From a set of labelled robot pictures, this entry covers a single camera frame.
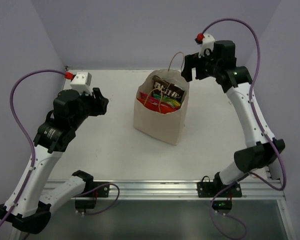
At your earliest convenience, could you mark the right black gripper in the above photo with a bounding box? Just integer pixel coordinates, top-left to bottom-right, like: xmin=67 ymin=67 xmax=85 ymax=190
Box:
xmin=181 ymin=46 xmax=221 ymax=82

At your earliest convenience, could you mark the beige paper bag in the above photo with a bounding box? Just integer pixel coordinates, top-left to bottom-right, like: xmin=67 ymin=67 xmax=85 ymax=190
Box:
xmin=133 ymin=66 xmax=190 ymax=145

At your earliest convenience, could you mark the green snack packet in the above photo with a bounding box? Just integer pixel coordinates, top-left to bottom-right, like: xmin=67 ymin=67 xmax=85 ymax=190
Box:
xmin=152 ymin=94 xmax=181 ymax=109

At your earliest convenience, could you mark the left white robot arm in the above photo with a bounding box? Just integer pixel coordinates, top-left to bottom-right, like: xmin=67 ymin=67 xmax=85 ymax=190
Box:
xmin=0 ymin=87 xmax=109 ymax=234

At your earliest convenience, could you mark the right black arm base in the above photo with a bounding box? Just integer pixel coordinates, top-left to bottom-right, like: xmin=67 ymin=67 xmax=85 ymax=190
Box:
xmin=196 ymin=176 xmax=243 ymax=198

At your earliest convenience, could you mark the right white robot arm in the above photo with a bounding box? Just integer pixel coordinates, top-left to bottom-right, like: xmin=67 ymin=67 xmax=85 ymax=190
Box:
xmin=181 ymin=39 xmax=285 ymax=197

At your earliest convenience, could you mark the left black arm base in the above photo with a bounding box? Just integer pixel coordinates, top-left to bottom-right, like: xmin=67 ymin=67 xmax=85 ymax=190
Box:
xmin=84 ymin=181 xmax=110 ymax=199

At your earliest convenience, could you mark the brown candy packet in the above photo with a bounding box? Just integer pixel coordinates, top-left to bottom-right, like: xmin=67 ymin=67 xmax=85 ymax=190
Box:
xmin=151 ymin=75 xmax=186 ymax=104

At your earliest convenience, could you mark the pink snack packet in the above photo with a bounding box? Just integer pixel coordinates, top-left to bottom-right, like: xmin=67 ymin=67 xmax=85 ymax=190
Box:
xmin=137 ymin=92 xmax=160 ymax=105

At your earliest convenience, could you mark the red snack packet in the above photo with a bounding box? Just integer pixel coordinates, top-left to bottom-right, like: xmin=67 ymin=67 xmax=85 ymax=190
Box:
xmin=137 ymin=98 xmax=177 ymax=114

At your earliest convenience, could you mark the left black control box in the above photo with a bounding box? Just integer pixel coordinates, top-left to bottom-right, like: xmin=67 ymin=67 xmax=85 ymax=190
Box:
xmin=74 ymin=198 xmax=97 ymax=212

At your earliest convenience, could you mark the black control box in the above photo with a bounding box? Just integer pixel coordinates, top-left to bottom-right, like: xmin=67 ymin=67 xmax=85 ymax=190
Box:
xmin=74 ymin=198 xmax=97 ymax=212
xmin=212 ymin=200 xmax=233 ymax=215

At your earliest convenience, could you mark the right black control box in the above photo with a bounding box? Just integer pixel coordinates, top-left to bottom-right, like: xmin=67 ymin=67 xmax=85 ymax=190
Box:
xmin=212 ymin=200 xmax=233 ymax=215

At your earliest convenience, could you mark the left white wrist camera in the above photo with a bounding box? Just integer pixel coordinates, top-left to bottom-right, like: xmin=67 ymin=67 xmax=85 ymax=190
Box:
xmin=70 ymin=71 xmax=93 ymax=95

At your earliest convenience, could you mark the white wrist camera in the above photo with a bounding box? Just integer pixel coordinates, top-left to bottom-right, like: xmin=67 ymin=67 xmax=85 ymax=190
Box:
xmin=197 ymin=33 xmax=215 ymax=58
xmin=70 ymin=71 xmax=93 ymax=95

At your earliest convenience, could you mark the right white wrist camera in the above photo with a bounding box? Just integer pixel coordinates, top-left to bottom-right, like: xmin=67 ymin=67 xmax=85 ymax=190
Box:
xmin=197 ymin=33 xmax=215 ymax=58

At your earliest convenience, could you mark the aluminium front rail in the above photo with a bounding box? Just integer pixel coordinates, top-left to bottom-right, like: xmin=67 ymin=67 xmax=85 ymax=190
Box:
xmin=44 ymin=178 xmax=285 ymax=201

